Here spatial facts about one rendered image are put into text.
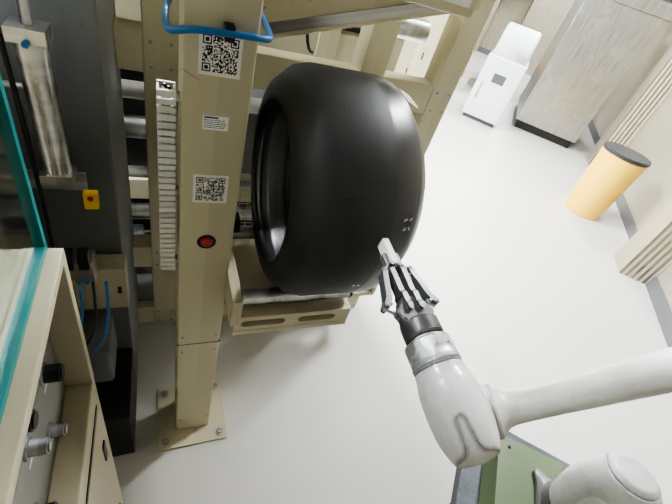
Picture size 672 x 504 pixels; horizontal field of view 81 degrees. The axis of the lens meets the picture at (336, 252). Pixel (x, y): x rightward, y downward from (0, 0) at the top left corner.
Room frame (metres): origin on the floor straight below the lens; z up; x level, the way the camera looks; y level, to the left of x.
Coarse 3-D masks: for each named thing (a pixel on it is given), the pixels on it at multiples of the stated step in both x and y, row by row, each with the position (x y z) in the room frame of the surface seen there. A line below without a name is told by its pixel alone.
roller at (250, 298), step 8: (256, 288) 0.75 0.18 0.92; (264, 288) 0.76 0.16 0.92; (272, 288) 0.77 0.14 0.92; (248, 296) 0.71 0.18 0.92; (256, 296) 0.72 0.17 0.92; (264, 296) 0.73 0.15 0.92; (272, 296) 0.74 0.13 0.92; (280, 296) 0.76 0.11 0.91; (288, 296) 0.77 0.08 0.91; (296, 296) 0.78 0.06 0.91; (304, 296) 0.79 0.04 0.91; (312, 296) 0.80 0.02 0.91; (320, 296) 0.82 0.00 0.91; (328, 296) 0.83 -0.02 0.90; (336, 296) 0.84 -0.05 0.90; (344, 296) 0.86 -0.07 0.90; (248, 304) 0.71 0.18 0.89
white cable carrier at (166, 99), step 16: (160, 80) 0.71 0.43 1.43; (160, 96) 0.71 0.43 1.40; (176, 96) 0.70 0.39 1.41; (160, 112) 0.71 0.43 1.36; (160, 128) 0.70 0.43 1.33; (160, 144) 0.67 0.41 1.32; (160, 160) 0.67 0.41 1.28; (160, 176) 0.67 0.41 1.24; (160, 192) 0.67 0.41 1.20; (176, 192) 0.70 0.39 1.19; (160, 208) 0.67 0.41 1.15; (160, 224) 0.67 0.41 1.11; (160, 240) 0.67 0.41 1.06; (160, 256) 0.67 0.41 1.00; (176, 256) 0.71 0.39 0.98
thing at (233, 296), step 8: (232, 248) 0.84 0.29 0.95; (232, 256) 0.81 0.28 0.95; (232, 264) 0.78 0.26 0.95; (232, 272) 0.75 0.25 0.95; (232, 280) 0.72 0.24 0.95; (232, 288) 0.69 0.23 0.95; (240, 288) 0.70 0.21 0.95; (232, 296) 0.67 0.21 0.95; (240, 296) 0.68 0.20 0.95; (232, 304) 0.65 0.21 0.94; (240, 304) 0.66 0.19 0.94; (232, 312) 0.65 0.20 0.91; (240, 312) 0.66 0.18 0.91; (232, 320) 0.65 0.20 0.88
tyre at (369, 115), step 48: (288, 96) 0.85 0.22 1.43; (336, 96) 0.82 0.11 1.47; (384, 96) 0.91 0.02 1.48; (288, 144) 1.17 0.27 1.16; (336, 144) 0.73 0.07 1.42; (384, 144) 0.80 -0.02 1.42; (288, 192) 1.12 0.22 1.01; (336, 192) 0.68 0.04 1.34; (384, 192) 0.74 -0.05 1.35; (288, 240) 0.67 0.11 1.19; (336, 240) 0.66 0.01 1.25; (288, 288) 0.69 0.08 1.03; (336, 288) 0.70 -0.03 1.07
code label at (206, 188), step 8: (200, 176) 0.70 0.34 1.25; (208, 176) 0.71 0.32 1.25; (216, 176) 0.72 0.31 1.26; (224, 176) 0.73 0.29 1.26; (200, 184) 0.70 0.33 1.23; (208, 184) 0.71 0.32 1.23; (216, 184) 0.72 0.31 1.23; (224, 184) 0.73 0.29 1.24; (200, 192) 0.70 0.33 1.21; (208, 192) 0.71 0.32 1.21; (216, 192) 0.72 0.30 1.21; (224, 192) 0.73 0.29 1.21; (192, 200) 0.69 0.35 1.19; (200, 200) 0.70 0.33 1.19; (208, 200) 0.71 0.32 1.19; (216, 200) 0.72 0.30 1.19; (224, 200) 0.73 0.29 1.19
